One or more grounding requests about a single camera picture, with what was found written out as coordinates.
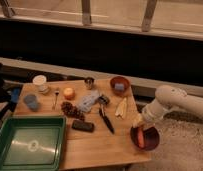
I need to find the blue sponge block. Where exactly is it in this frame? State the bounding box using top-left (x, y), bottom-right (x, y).
top-left (114, 83), bottom-right (125, 91)

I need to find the green plastic tray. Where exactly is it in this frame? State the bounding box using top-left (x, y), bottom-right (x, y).
top-left (0, 116), bottom-right (66, 171)

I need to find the blue plastic cup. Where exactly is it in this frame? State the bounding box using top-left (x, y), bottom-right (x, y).
top-left (23, 94), bottom-right (39, 111)

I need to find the orange round fruit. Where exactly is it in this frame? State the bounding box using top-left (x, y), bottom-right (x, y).
top-left (63, 88), bottom-right (75, 100)

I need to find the dark brown rectangular block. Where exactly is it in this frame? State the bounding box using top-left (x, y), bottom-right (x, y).
top-left (72, 120), bottom-right (94, 132)

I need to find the bunch of dark grapes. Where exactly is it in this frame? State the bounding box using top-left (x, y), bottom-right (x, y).
top-left (61, 101), bottom-right (85, 121)

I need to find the small metal cup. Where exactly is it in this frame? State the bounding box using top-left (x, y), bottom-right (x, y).
top-left (84, 77), bottom-right (94, 90)

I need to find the white plastic cup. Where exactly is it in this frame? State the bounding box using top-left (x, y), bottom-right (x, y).
top-left (32, 75), bottom-right (49, 94)

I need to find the dark purple bowl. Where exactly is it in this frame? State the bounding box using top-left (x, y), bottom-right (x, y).
top-left (130, 127), bottom-right (160, 151)

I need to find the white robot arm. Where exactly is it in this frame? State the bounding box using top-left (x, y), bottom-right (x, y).
top-left (132, 85), bottom-right (203, 128)

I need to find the red brown bowl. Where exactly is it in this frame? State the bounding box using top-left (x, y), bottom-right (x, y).
top-left (110, 76), bottom-right (130, 96)

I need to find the wooden table board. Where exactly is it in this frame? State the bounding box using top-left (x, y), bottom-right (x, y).
top-left (14, 79), bottom-right (151, 171)

